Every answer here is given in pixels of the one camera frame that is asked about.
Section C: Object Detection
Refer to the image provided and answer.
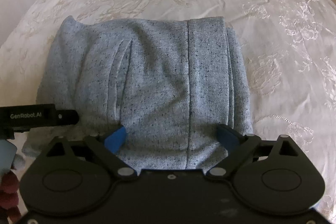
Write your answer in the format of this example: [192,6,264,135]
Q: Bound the white embroidered bedspread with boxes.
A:
[1,0,335,222]

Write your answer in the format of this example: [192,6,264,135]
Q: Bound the light blue speckled pants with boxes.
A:
[22,17,252,170]

